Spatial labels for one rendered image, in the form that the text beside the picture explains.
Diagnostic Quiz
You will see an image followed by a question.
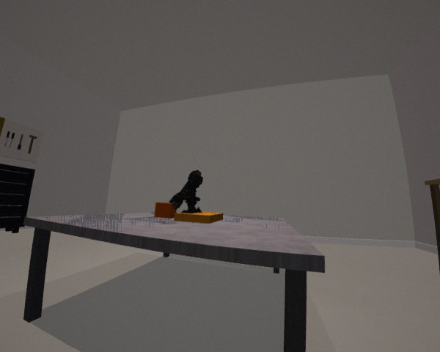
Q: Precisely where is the orange flat deck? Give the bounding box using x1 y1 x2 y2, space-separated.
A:
174 208 223 224

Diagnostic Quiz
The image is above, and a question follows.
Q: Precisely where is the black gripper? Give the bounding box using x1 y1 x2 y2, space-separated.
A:
181 189 200 209

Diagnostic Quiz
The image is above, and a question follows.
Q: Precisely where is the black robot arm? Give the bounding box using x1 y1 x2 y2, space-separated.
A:
169 170 203 211

